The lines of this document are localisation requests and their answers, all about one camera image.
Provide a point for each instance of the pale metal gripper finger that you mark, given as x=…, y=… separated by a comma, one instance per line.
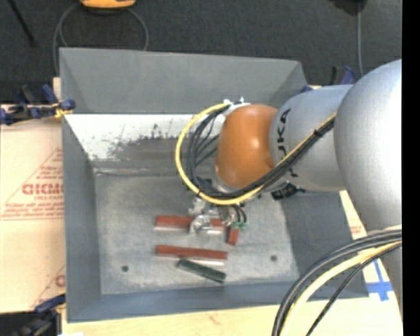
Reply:
x=202, y=224
x=196, y=210

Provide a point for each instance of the short red-brown block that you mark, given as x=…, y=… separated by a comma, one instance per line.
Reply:
x=232, y=236

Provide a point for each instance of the red-brown flat block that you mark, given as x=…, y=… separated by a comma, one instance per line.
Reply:
x=171, y=221
x=190, y=251

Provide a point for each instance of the dark green flat block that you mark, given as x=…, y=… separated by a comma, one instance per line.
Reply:
x=203, y=271

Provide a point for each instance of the grey metal bin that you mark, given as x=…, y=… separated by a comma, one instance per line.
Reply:
x=133, y=205

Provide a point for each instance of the black cylinder on white bracket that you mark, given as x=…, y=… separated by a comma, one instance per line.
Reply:
x=285, y=191

